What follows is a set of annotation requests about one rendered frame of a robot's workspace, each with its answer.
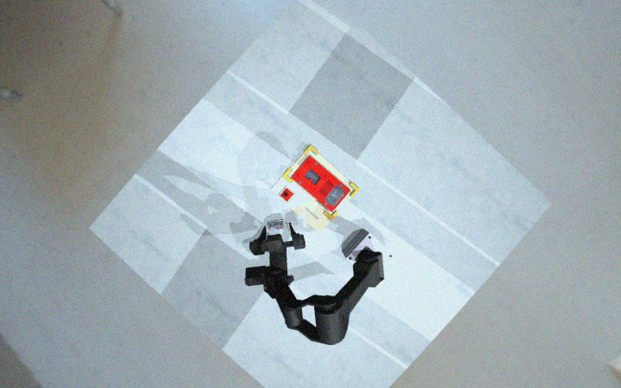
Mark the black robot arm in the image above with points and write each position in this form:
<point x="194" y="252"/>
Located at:
<point x="331" y="312"/>

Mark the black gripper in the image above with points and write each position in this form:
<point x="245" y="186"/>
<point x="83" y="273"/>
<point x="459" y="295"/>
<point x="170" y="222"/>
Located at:
<point x="297" y="242"/>

